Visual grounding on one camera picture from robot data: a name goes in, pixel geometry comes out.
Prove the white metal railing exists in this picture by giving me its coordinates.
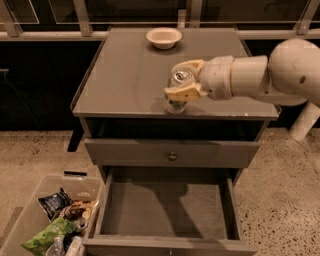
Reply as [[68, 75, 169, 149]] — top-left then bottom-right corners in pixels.
[[0, 0, 320, 41]]

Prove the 7up soda can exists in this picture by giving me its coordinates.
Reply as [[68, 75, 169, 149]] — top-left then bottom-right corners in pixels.
[[162, 68, 195, 115]]

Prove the grey top drawer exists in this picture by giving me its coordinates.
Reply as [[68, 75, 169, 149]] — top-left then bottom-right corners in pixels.
[[84, 139, 259, 168]]

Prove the brown snack bag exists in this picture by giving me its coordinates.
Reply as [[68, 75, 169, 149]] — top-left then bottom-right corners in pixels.
[[59, 200, 96, 220]]

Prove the clear plastic bottle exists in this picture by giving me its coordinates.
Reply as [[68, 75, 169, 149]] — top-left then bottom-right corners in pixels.
[[45, 236, 65, 256]]

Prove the open grey middle drawer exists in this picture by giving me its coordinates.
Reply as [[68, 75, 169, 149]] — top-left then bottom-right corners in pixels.
[[84, 167, 257, 256]]

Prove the grey drawer cabinet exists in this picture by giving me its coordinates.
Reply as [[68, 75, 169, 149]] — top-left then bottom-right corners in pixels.
[[70, 27, 281, 188]]

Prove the clear plastic storage bin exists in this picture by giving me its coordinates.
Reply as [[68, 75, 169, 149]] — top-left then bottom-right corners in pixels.
[[0, 176, 103, 256]]

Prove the dark blue snack bag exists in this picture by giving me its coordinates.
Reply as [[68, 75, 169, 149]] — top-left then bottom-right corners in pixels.
[[37, 188, 73, 221]]

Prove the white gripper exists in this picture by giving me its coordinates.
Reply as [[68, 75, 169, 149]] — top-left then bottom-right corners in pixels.
[[164, 56, 234, 102]]

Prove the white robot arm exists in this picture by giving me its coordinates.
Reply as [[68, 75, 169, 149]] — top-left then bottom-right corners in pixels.
[[165, 38, 320, 106]]

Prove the white paper bowl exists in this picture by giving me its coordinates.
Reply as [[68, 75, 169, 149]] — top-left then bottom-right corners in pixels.
[[146, 27, 182, 50]]

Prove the green chip bag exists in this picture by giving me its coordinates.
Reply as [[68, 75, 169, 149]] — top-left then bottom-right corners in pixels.
[[21, 217, 78, 256]]

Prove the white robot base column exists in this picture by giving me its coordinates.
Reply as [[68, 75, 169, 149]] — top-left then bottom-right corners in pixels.
[[289, 102, 320, 141]]

